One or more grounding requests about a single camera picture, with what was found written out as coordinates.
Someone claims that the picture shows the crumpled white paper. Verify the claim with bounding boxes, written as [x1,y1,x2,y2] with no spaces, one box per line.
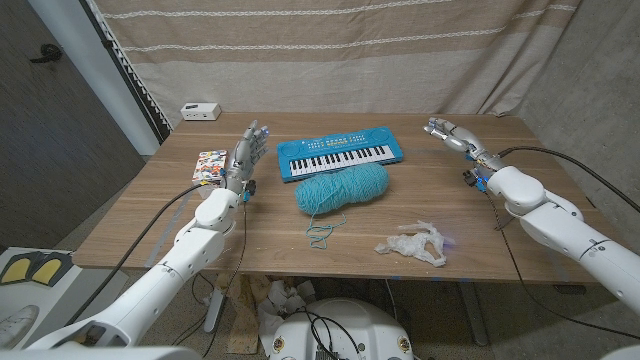
[257,279,317,346]

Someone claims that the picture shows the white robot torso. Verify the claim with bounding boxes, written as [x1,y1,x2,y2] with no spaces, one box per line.
[0,345,201,360]

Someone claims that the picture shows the dark wooden door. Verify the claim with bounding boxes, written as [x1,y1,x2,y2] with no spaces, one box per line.
[0,0,146,251]

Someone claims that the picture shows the crumpled clear plastic tape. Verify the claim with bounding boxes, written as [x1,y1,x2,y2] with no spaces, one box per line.
[374,219,449,268]

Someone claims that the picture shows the grey table leg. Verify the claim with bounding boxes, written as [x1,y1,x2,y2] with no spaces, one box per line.
[203,287,226,335]
[457,280,490,347]

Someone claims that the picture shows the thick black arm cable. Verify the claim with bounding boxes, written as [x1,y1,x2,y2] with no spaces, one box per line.
[497,145,640,214]
[64,183,211,326]

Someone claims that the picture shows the colourful printed package box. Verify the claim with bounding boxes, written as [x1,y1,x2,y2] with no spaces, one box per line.
[191,149,229,186]

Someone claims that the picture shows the beige striped curtain backdrop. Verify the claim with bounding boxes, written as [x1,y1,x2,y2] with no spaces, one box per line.
[92,0,584,129]

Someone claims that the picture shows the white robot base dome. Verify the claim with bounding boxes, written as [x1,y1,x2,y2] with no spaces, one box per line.
[268,297,415,360]

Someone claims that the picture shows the thin black left wrist cable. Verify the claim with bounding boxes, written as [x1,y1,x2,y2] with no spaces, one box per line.
[199,192,250,359]

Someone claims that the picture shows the white sneaker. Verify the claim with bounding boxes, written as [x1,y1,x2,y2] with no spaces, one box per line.
[0,304,40,349]

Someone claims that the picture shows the teal yarn skein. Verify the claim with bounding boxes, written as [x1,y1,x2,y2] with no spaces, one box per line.
[294,162,391,250]

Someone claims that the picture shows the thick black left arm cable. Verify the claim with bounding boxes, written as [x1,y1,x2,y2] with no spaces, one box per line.
[64,183,211,326]

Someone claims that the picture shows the white power strip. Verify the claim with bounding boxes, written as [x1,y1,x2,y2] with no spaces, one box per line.
[180,102,223,122]

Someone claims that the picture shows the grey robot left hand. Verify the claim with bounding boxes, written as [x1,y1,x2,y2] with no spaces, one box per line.
[219,119,271,195]

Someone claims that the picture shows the thin braided right wrist cable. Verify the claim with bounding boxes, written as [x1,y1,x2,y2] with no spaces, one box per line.
[482,192,640,341]

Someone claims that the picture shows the white floor platform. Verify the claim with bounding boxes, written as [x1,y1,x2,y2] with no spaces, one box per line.
[0,246,129,351]

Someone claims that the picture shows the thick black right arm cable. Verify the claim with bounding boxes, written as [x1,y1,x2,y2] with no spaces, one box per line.
[497,145,640,214]

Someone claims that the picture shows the blue toy piano keyboard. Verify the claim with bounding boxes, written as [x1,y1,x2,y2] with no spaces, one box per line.
[276,125,405,184]

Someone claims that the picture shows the black door handle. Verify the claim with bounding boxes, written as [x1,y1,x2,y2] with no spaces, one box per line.
[28,43,64,65]

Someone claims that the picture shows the grey tape strip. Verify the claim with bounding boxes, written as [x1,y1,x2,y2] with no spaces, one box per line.
[144,187,197,269]

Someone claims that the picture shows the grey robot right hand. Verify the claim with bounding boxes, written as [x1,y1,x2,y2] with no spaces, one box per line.
[423,117,506,174]

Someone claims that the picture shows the dark perforated panel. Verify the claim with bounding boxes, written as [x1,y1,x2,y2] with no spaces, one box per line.
[79,0,173,146]

